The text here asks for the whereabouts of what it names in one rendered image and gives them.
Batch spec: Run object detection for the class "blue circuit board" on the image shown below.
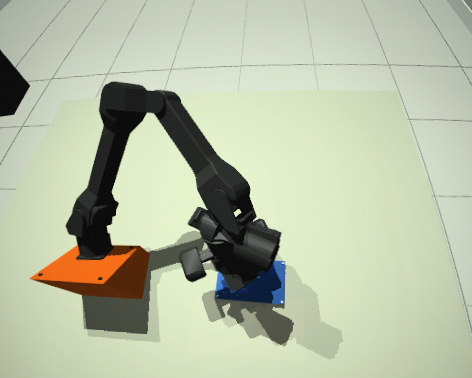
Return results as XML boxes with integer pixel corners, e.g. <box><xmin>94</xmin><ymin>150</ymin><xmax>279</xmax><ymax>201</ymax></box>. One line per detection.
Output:
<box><xmin>214</xmin><ymin>260</ymin><xmax>285</xmax><ymax>304</ymax></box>

